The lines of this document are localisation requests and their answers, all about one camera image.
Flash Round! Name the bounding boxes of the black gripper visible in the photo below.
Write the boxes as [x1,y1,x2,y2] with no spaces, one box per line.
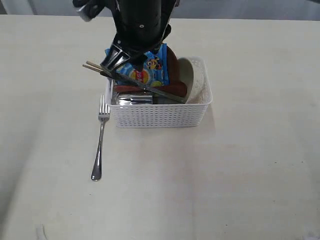
[100,0,175,73]

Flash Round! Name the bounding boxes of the silver table knife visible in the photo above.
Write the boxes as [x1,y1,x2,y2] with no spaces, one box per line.
[100,70,186,104]

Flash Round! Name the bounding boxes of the wooden chopstick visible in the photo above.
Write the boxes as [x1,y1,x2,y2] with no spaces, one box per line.
[82,64,105,76]
[86,61,103,70]

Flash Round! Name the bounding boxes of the silver fork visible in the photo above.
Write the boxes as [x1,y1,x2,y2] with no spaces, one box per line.
[90,95,110,182]

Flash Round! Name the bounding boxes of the white perforated plastic basket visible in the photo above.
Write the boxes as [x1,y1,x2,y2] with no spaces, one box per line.
[105,56,213,129]

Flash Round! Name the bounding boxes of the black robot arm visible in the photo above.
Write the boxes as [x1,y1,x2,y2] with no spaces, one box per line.
[100,0,177,72]

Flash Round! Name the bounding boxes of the blue chips bag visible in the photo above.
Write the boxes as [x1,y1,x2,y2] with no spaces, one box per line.
[116,43,170,87]

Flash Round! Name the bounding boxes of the silver foil packet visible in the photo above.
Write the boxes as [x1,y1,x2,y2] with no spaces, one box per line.
[113,92,153,106]

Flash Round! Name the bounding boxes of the brown round plate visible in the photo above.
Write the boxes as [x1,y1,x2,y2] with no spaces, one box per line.
[113,44,188,98]

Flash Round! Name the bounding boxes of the white ceramic bowl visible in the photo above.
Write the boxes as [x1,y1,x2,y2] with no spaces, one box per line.
[178,57,205,104]

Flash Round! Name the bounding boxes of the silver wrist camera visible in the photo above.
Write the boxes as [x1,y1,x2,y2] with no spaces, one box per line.
[72,0,117,22]

